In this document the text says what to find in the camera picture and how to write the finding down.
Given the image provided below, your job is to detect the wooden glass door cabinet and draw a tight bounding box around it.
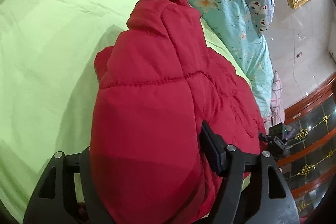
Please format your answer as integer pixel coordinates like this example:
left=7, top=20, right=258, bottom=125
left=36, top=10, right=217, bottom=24
left=278, top=75, right=335, bottom=223

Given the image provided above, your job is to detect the pink plaid cloth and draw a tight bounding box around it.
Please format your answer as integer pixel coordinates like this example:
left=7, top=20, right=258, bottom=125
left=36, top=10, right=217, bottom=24
left=263, top=71, right=285, bottom=135

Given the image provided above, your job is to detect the teal floral duvet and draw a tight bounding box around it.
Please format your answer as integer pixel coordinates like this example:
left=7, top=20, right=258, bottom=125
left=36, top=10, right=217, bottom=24
left=101, top=0, right=275, bottom=119

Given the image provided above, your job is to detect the red puffer jacket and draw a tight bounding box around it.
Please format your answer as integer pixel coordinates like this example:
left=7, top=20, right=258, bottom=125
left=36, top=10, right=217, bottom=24
left=90, top=0, right=265, bottom=223

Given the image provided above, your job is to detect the light green bed quilt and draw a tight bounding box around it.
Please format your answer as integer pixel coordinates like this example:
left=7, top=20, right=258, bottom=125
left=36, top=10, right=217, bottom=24
left=1, top=0, right=248, bottom=222

